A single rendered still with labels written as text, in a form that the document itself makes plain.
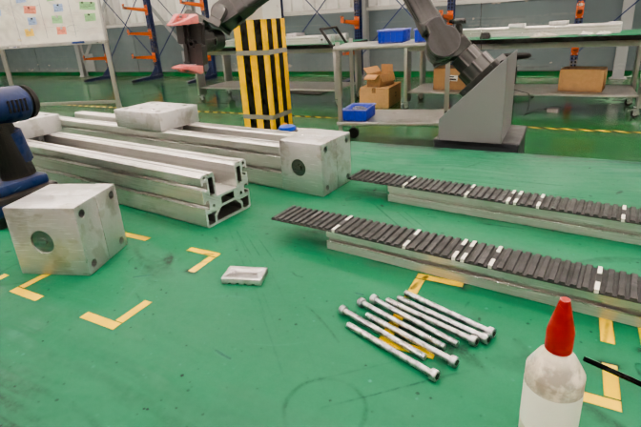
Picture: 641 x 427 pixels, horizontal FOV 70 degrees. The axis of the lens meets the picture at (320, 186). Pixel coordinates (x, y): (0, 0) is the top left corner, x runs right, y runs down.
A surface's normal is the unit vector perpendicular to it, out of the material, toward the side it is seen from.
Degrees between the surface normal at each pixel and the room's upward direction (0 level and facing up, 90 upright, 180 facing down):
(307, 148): 90
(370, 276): 0
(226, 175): 90
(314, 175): 90
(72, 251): 90
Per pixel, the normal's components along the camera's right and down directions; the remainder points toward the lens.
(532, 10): -0.46, 0.33
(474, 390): -0.06, -0.94
